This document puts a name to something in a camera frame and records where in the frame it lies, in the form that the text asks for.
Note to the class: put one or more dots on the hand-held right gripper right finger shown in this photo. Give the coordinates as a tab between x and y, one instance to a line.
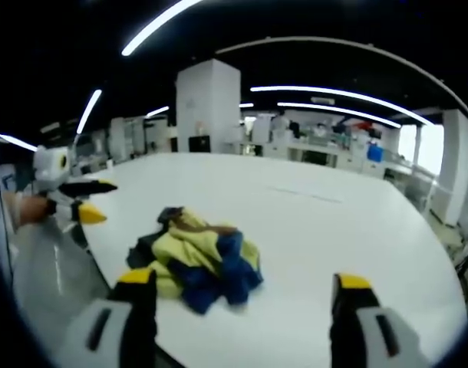
376	329

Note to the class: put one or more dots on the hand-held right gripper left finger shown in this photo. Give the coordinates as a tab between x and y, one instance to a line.
103	329

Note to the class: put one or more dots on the long ceiling light strip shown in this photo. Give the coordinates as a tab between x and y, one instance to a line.
153	25

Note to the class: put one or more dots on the blue container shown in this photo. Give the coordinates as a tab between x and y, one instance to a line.
375	152

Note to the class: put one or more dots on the white square pillar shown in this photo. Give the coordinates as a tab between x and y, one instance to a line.
208	107

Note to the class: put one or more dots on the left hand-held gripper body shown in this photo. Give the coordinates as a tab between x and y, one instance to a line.
50	168

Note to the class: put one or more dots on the person's left hand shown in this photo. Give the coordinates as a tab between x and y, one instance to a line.
28	209

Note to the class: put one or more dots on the yellow and blue garment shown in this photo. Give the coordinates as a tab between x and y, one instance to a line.
197	255

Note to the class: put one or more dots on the white cabinet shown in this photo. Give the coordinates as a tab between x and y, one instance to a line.
120	138

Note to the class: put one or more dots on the black box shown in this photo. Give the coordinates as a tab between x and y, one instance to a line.
199	144

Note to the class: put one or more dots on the white pillar by window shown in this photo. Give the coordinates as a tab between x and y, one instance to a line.
454	168

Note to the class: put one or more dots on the white workbench row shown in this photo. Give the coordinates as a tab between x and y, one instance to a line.
326	153

